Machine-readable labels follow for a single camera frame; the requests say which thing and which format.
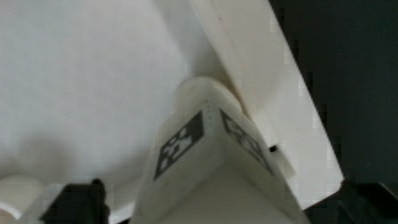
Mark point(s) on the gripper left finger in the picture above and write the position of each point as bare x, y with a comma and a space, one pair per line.
69, 205

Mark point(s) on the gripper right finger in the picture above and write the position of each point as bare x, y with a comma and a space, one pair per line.
362, 204

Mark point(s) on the white square table top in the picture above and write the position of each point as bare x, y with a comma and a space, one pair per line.
96, 57

